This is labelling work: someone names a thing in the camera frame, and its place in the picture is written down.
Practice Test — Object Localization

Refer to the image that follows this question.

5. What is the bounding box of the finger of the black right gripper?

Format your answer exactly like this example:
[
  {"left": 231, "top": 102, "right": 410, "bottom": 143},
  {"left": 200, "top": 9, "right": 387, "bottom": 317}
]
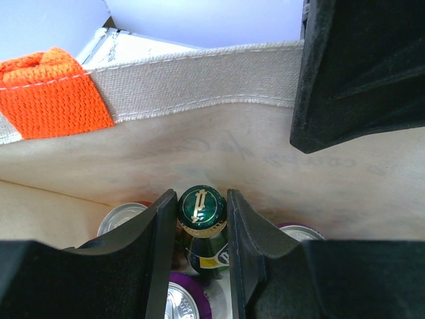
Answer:
[{"left": 290, "top": 1, "right": 424, "bottom": 154}]

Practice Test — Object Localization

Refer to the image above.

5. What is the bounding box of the red soda can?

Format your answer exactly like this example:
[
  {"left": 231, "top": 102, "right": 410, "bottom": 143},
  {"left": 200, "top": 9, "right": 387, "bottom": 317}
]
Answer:
[{"left": 97, "top": 202, "right": 150, "bottom": 237}]

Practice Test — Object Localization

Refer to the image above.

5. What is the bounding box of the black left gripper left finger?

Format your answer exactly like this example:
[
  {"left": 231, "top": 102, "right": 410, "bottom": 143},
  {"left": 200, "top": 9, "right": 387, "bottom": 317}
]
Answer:
[{"left": 1, "top": 190, "right": 178, "bottom": 318}]

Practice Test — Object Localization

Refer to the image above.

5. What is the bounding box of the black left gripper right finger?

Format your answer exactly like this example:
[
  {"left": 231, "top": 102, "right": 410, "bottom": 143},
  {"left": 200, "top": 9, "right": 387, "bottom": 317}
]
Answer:
[{"left": 227, "top": 189, "right": 424, "bottom": 318}]

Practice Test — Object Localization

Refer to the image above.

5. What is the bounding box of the green glass bottle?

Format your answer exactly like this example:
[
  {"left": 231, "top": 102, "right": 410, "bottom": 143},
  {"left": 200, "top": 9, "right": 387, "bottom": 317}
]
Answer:
[{"left": 178, "top": 185, "right": 230, "bottom": 280}]

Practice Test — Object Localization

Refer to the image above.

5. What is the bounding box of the purple soda can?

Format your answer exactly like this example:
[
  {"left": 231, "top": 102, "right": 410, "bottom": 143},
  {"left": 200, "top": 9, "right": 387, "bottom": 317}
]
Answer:
[
  {"left": 276, "top": 223, "right": 325, "bottom": 242},
  {"left": 164, "top": 272, "right": 213, "bottom": 319}
]

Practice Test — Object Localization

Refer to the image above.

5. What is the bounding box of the beige canvas tote bag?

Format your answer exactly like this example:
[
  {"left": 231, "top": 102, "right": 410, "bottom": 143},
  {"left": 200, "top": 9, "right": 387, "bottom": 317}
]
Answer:
[{"left": 1, "top": 44, "right": 424, "bottom": 247}]

